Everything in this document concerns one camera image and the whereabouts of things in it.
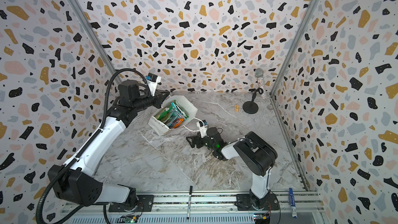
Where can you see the black marker pen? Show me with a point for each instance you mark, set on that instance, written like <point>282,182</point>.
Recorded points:
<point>189,202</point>

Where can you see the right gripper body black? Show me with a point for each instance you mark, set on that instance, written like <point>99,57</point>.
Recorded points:
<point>200,141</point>

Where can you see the blue marker pen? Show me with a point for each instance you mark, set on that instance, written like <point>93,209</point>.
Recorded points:
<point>292,203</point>

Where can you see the black microphone stand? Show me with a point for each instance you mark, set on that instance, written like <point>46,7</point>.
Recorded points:
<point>251,107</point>

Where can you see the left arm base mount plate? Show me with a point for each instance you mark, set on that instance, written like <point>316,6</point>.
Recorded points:
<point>138,204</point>

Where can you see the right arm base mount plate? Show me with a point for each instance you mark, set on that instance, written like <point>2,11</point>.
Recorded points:
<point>249,202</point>

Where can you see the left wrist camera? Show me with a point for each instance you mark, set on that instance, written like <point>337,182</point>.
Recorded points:
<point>152,82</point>

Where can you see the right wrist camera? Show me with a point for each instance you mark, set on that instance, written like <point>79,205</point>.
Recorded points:
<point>203,127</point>

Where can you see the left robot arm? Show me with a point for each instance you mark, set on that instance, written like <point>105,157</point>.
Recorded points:
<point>74,182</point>

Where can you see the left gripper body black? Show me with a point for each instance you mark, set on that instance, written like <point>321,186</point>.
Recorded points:
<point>147,101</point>

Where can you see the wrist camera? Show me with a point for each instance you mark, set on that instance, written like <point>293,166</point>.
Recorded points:
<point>203,127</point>
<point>152,82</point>

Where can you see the white cartoon paper bag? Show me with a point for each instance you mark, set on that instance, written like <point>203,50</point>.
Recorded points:
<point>161,129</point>

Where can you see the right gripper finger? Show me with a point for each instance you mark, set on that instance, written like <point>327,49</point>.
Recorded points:
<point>197,145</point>
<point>192,140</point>

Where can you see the green tea candy bag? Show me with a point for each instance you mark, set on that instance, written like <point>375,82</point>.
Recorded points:
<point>173,115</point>

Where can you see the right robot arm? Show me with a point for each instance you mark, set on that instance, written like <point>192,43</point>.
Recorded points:
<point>256,153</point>

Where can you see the silver glitter microphone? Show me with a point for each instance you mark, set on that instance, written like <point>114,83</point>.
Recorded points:
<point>260,80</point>

